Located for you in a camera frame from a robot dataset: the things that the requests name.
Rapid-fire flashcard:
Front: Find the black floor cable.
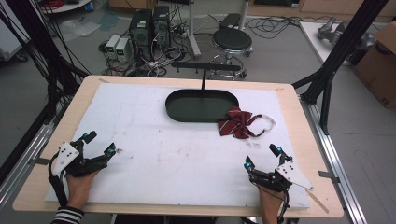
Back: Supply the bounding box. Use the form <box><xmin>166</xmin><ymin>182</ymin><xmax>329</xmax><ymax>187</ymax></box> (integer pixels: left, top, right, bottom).
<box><xmin>245</xmin><ymin>14</ymin><xmax>334</xmax><ymax>40</ymax></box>

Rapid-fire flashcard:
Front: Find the wooden table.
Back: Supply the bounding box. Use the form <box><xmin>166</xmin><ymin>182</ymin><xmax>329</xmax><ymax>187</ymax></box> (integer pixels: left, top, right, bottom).
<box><xmin>12</xmin><ymin>75</ymin><xmax>346</xmax><ymax>219</ymax></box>

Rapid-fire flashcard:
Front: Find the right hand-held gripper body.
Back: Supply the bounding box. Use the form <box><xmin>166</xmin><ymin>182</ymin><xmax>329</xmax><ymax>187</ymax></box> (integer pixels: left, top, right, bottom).
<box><xmin>247</xmin><ymin>158</ymin><xmax>315</xmax><ymax>193</ymax></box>

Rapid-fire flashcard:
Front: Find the white desk leg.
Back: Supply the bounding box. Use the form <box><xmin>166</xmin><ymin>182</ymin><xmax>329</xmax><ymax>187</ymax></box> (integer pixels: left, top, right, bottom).
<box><xmin>237</xmin><ymin>0</ymin><xmax>252</xmax><ymax>31</ymax></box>
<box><xmin>186</xmin><ymin>0</ymin><xmax>203</xmax><ymax>61</ymax></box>

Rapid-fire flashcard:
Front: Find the white foam mat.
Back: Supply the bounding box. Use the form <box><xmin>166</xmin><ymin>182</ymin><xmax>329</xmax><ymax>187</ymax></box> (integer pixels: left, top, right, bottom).
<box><xmin>45</xmin><ymin>82</ymin><xmax>311</xmax><ymax>209</ymax></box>

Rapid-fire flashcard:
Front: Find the black metal frame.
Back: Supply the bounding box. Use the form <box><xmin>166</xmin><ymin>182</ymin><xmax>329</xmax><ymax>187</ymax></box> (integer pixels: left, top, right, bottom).
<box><xmin>291</xmin><ymin>0</ymin><xmax>390</xmax><ymax>135</ymax></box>
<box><xmin>0</xmin><ymin>0</ymin><xmax>91</xmax><ymax>185</ymax></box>

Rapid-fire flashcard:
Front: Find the tangle of floor cables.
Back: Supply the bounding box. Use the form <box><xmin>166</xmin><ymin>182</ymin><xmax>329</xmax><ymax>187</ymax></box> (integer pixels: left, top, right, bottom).
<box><xmin>98</xmin><ymin>12</ymin><xmax>191</xmax><ymax>78</ymax></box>

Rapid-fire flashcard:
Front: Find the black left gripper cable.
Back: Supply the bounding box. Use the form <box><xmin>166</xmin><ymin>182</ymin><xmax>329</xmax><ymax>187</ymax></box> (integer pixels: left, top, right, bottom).
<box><xmin>47</xmin><ymin>152</ymin><xmax>69</xmax><ymax>208</ymax></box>

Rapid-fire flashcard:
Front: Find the grey tape strip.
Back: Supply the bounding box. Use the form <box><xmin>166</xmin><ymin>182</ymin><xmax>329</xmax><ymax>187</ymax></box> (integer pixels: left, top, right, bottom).
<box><xmin>29</xmin><ymin>156</ymin><xmax>51</xmax><ymax>166</ymax></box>
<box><xmin>318</xmin><ymin>170</ymin><xmax>341</xmax><ymax>185</ymax></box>

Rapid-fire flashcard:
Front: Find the white power supply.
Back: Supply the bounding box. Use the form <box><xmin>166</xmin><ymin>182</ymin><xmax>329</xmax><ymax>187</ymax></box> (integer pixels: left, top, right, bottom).
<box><xmin>105</xmin><ymin>34</ymin><xmax>121</xmax><ymax>60</ymax></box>
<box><xmin>114</xmin><ymin>37</ymin><xmax>132</xmax><ymax>63</ymax></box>

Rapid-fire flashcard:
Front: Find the round white table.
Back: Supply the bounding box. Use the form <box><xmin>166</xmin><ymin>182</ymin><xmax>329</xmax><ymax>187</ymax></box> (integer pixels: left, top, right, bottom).
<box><xmin>38</xmin><ymin>0</ymin><xmax>93</xmax><ymax>14</ymax></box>

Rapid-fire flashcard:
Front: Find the black flat box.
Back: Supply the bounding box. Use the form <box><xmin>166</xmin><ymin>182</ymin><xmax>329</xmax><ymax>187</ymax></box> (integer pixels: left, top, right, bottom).
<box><xmin>219</xmin><ymin>12</ymin><xmax>242</xmax><ymax>30</ymax></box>

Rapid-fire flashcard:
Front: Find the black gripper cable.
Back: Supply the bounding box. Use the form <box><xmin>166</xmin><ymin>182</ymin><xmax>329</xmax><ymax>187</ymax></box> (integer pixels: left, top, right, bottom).
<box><xmin>277</xmin><ymin>183</ymin><xmax>291</xmax><ymax>224</ymax></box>
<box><xmin>47</xmin><ymin>152</ymin><xmax>69</xmax><ymax>208</ymax></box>

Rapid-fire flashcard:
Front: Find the thin wooden stick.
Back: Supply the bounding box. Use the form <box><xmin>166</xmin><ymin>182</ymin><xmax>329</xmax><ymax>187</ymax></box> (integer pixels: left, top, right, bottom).
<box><xmin>305</xmin><ymin>189</ymin><xmax>331</xmax><ymax>215</ymax></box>

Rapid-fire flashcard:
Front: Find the red striped bow tie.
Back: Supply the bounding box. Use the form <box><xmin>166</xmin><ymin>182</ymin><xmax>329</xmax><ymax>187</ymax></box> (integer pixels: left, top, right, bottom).
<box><xmin>217</xmin><ymin>105</ymin><xmax>277</xmax><ymax>140</ymax></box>

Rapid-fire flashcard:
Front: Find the cardboard box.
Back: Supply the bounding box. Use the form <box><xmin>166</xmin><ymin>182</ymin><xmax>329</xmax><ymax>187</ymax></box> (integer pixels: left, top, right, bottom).
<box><xmin>352</xmin><ymin>21</ymin><xmax>396</xmax><ymax>109</ymax></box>

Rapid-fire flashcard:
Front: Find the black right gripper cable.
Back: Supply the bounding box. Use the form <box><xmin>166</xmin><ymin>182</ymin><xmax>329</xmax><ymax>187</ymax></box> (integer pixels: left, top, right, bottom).
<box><xmin>277</xmin><ymin>183</ymin><xmax>291</xmax><ymax>224</ymax></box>

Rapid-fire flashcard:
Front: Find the grey machine part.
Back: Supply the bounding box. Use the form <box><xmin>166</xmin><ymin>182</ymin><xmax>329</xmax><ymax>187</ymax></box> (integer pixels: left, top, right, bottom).
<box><xmin>317</xmin><ymin>16</ymin><xmax>375</xmax><ymax>49</ymax></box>

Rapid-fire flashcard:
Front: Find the black computer tower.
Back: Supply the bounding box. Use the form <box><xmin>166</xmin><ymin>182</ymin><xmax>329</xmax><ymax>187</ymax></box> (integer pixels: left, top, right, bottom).
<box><xmin>152</xmin><ymin>5</ymin><xmax>172</xmax><ymax>50</ymax></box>
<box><xmin>128</xmin><ymin>8</ymin><xmax>154</xmax><ymax>61</ymax></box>

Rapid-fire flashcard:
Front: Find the person's right hand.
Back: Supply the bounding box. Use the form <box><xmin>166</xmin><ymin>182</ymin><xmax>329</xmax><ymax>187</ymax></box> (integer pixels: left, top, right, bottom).
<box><xmin>256</xmin><ymin>183</ymin><xmax>286</xmax><ymax>224</ymax></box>

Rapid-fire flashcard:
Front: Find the clear plastic sheet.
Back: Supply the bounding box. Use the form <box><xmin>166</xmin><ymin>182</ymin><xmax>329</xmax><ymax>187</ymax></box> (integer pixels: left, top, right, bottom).
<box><xmin>58</xmin><ymin>18</ymin><xmax>103</xmax><ymax>39</ymax></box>

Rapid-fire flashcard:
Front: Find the person's left hand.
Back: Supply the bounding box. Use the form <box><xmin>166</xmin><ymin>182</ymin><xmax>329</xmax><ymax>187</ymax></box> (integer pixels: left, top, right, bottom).
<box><xmin>65</xmin><ymin>169</ymin><xmax>103</xmax><ymax>210</ymax></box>

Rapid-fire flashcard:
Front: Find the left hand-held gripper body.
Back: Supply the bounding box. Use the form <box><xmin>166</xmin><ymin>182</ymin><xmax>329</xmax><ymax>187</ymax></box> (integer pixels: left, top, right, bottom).
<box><xmin>50</xmin><ymin>139</ymin><xmax>108</xmax><ymax>179</ymax></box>

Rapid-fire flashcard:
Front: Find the black stand with oval tray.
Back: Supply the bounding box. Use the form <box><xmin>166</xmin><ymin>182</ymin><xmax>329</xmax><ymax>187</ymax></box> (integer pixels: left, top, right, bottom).
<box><xmin>164</xmin><ymin>61</ymin><xmax>243</xmax><ymax>124</ymax></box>

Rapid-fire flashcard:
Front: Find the white side table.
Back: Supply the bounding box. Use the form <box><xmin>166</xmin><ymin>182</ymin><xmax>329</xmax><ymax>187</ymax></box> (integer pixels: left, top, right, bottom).
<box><xmin>299</xmin><ymin>21</ymin><xmax>379</xmax><ymax>65</ymax></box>

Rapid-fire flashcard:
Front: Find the aluminium rail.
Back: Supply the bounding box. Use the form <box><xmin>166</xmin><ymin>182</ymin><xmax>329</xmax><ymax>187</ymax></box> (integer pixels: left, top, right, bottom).
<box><xmin>0</xmin><ymin>119</ymin><xmax>56</xmax><ymax>210</ymax></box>
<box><xmin>299</xmin><ymin>98</ymin><xmax>369</xmax><ymax>224</ymax></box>

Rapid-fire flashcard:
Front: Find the black round stool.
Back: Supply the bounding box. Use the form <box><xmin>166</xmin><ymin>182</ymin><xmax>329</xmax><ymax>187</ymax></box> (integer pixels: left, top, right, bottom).
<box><xmin>209</xmin><ymin>27</ymin><xmax>254</xmax><ymax>80</ymax></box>

